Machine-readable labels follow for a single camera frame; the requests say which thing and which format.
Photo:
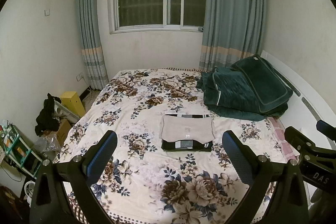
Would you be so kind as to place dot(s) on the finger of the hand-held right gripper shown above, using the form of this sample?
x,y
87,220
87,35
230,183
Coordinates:
x,y
326,128
299,138

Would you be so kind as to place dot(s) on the white wall switch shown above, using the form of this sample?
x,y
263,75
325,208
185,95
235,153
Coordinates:
x,y
47,12

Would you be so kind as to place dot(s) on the dark green pillow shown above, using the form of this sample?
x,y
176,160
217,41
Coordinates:
x,y
262,82

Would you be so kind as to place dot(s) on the teal storage shelf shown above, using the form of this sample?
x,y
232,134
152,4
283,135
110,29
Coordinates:
x,y
18,150

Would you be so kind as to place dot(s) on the black hanging clothes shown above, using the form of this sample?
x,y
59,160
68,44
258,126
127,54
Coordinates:
x,y
47,116

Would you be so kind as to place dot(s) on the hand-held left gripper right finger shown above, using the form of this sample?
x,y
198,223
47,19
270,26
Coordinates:
x,y
236,158

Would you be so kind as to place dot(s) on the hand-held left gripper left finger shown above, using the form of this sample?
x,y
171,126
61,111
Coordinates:
x,y
101,158

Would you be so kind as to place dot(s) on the cardboard box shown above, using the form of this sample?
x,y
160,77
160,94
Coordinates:
x,y
63,132

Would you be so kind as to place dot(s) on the floral bed blanket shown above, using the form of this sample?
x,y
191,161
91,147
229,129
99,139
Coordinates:
x,y
147,187

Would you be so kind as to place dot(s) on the clear plastic bag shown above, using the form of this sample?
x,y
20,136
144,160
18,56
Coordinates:
x,y
48,144

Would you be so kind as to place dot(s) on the white wall socket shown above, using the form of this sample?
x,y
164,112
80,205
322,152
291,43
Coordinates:
x,y
80,76

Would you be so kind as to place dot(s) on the black grey striped folded sweater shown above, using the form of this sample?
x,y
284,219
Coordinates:
x,y
183,146

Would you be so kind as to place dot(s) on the beige long-sleeve shirt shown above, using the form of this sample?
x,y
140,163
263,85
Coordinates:
x,y
183,128

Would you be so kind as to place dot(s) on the yellow box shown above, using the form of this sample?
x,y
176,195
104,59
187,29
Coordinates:
x,y
72,103

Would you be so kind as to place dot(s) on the pink checked bed sheet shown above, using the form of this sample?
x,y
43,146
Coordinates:
x,y
284,145

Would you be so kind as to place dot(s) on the dark green quilt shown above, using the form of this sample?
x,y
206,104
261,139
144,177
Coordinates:
x,y
225,95

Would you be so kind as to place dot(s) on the white headboard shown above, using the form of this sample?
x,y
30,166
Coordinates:
x,y
309,98

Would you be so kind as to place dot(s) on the teal curtain with beige band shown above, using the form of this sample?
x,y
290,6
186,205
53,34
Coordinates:
x,y
90,29
231,16

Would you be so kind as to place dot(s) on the grey metal rack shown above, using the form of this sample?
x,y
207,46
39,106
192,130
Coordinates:
x,y
67,112

